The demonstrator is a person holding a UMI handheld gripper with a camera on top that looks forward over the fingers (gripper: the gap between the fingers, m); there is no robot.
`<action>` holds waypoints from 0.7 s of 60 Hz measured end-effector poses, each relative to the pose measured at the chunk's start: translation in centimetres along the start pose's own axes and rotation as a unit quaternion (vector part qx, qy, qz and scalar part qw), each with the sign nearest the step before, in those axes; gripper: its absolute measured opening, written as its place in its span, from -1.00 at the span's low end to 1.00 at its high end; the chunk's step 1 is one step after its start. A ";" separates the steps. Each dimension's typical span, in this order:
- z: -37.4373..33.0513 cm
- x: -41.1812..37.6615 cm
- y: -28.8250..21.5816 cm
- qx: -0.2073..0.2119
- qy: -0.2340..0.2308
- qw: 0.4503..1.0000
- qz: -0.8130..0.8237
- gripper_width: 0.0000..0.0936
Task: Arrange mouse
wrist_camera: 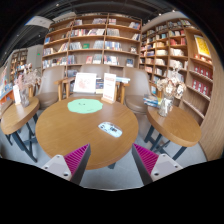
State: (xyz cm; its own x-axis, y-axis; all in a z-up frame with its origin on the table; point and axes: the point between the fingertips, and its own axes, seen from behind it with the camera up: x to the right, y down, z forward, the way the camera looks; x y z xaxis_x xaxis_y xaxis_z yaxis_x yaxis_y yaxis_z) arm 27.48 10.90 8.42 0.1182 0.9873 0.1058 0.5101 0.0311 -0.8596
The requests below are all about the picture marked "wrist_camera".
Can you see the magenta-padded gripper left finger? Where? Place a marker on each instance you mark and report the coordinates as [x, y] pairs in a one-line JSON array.
[[75, 160]]

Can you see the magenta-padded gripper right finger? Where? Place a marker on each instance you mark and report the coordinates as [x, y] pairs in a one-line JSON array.
[[148, 160]]

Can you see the transparent computer mouse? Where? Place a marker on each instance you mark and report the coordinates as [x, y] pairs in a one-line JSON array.
[[110, 129]]

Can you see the green smiley mouse pad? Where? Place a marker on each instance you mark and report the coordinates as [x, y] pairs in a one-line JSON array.
[[85, 106]]

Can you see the round wooden side table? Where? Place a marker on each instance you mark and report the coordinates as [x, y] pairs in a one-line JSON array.
[[176, 128], [16, 116]]

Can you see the stack of colourful books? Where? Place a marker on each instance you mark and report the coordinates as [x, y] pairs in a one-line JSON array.
[[151, 101]]

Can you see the dark book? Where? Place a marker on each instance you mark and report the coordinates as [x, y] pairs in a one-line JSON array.
[[99, 86]]

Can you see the white framed floral picture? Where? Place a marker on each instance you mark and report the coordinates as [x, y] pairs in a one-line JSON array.
[[85, 82]]

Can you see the white sign on wooden stand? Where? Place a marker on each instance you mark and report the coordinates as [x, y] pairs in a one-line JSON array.
[[109, 86]]

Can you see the teal stacked books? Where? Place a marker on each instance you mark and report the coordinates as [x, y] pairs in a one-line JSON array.
[[123, 80]]

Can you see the small white card sign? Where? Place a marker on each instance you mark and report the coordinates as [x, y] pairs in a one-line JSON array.
[[16, 95]]

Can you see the low book display stand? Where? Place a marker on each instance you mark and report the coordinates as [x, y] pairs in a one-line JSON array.
[[5, 86]]

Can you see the small distant bookshelf unit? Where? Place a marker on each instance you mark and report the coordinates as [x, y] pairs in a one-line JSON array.
[[18, 63]]

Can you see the curved wooden bookshelf unit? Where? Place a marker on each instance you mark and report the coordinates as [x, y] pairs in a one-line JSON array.
[[173, 50]]

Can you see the wide wooden bookshelf unit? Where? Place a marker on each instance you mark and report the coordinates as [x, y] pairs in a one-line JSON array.
[[93, 43]]

